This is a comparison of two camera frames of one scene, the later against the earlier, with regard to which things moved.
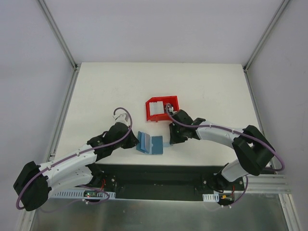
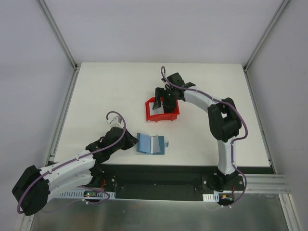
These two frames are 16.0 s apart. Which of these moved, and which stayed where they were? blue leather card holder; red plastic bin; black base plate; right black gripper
Moved: right black gripper
Stayed: blue leather card holder; black base plate; red plastic bin
